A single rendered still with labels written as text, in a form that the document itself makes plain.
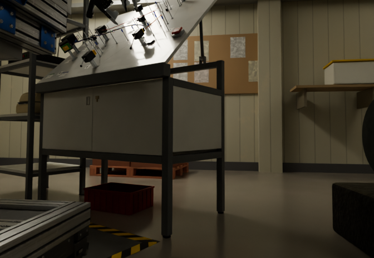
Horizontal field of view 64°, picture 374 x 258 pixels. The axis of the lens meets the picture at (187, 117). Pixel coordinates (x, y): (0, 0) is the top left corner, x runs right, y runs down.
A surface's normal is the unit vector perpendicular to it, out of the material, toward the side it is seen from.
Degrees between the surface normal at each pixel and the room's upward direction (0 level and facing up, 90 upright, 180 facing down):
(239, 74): 90
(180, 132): 90
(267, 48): 90
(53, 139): 90
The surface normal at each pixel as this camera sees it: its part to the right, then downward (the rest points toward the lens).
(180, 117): 0.82, -0.03
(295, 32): -0.15, -0.05
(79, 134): -0.57, -0.04
